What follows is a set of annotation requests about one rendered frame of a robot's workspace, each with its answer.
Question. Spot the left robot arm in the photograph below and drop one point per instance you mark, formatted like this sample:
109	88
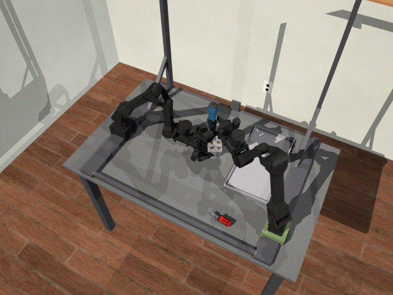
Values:
276	163

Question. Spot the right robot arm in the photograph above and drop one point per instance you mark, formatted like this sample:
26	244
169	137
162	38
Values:
178	131

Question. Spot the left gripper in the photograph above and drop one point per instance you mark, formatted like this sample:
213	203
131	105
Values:
209	135

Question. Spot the blue electric nut driver barrel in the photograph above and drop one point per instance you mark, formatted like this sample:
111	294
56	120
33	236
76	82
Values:
212	112

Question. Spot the white shallow rectangular tray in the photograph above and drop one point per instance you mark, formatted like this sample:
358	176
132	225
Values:
253	180

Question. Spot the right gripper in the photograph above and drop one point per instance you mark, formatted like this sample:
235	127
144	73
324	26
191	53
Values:
198	152

